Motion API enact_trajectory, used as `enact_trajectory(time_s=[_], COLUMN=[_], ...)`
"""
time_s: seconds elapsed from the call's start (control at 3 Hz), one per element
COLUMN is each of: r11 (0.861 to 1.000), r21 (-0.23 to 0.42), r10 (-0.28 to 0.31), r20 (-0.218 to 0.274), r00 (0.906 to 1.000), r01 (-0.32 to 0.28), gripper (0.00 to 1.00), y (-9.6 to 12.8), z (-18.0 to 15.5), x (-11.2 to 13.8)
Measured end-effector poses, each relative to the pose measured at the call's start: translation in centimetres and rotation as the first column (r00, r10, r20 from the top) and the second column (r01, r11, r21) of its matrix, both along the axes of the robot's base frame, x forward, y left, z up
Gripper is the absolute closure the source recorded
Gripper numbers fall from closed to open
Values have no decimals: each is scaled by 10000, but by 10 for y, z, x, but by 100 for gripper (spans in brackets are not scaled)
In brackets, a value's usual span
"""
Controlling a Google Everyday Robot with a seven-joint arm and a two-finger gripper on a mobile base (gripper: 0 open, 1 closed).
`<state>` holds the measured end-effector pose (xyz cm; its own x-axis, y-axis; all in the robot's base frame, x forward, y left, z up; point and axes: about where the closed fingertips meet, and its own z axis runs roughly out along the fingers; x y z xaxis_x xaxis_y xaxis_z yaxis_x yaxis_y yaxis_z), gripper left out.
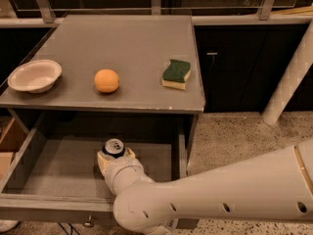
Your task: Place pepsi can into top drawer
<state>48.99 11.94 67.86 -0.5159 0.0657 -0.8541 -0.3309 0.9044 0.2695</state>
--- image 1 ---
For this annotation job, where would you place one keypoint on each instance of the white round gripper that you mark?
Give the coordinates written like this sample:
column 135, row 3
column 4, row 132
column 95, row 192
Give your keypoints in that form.
column 117, row 165

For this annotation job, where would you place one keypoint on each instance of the blue pepsi can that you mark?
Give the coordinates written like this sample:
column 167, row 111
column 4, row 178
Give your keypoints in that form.
column 114, row 147

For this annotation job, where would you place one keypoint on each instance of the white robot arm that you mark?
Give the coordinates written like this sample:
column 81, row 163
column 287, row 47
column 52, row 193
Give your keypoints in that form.
column 274, row 186

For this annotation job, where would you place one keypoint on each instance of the open grey top drawer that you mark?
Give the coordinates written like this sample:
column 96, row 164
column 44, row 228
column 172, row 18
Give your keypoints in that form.
column 54, row 177

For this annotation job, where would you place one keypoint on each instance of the metal drawer knob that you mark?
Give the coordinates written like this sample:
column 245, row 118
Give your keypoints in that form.
column 88, row 223

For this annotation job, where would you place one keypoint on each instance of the grey cabinet with top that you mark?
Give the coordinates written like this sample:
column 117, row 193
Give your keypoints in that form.
column 137, row 48

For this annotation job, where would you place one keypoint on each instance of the orange fruit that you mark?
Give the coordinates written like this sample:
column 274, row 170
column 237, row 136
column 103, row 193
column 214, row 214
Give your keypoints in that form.
column 106, row 81

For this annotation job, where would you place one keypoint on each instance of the green yellow sponge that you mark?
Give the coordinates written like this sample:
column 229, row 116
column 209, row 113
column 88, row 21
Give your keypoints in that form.
column 176, row 74

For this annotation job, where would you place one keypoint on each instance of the wooden box at left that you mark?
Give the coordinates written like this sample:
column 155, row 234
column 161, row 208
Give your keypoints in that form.
column 11, row 140

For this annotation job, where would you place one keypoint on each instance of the white bowl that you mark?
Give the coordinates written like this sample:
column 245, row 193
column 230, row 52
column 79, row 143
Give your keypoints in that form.
column 35, row 77

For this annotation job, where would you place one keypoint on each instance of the dark low cabinet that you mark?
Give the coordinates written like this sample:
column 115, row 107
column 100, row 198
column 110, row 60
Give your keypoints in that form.
column 241, row 65

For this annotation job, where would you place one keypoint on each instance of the white slanted support pole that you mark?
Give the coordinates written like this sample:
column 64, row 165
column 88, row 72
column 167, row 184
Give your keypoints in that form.
column 296, row 70

